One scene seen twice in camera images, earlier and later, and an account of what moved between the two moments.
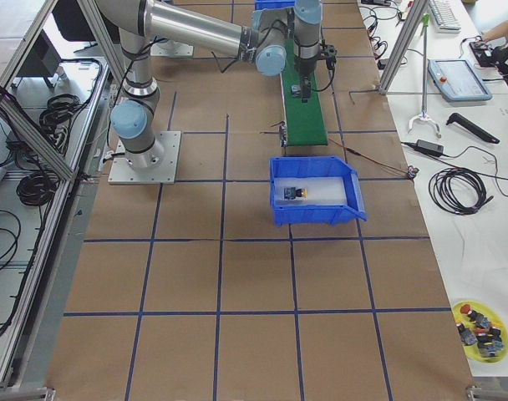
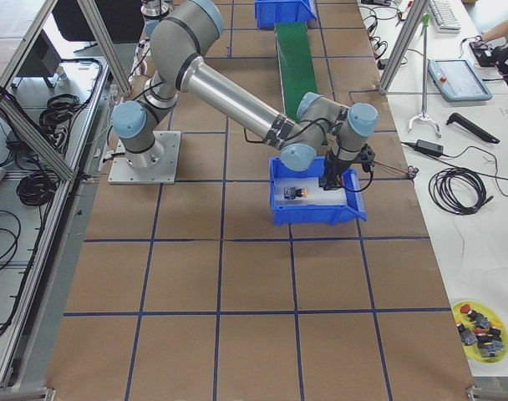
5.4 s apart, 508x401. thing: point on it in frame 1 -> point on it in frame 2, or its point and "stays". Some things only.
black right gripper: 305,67 -> 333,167
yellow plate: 493,317 stays
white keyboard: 444,16 stays
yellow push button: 291,193 stays
